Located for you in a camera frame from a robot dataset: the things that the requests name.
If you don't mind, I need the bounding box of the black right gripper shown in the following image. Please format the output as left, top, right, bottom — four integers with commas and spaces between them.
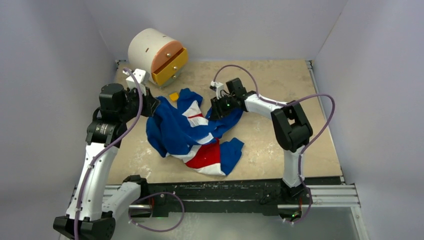
210, 94, 237, 121

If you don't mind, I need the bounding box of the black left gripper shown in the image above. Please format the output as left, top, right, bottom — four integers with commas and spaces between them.
118, 84, 160, 122

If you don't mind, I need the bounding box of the blue white red jacket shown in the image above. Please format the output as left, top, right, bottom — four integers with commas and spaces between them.
146, 88, 244, 176

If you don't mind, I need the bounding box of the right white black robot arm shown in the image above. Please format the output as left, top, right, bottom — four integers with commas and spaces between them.
209, 78, 313, 204

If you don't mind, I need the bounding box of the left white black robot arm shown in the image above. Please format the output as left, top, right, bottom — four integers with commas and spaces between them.
53, 83, 160, 240

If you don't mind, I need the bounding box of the small yellow grey block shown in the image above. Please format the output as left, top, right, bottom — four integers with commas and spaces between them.
168, 92, 179, 102

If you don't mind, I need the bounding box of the round white drawer cabinet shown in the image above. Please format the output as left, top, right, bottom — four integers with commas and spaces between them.
127, 28, 189, 88

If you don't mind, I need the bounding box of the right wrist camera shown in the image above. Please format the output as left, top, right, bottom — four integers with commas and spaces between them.
209, 81, 225, 100

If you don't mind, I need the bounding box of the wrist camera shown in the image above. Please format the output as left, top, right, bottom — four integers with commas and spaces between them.
125, 68, 150, 95
209, 81, 225, 100

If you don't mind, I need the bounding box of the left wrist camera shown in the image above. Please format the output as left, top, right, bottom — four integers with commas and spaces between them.
125, 68, 150, 95

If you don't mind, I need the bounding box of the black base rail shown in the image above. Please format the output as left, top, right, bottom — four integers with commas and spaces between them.
117, 178, 316, 218

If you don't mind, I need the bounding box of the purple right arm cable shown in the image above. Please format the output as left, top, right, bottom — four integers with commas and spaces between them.
212, 64, 336, 226

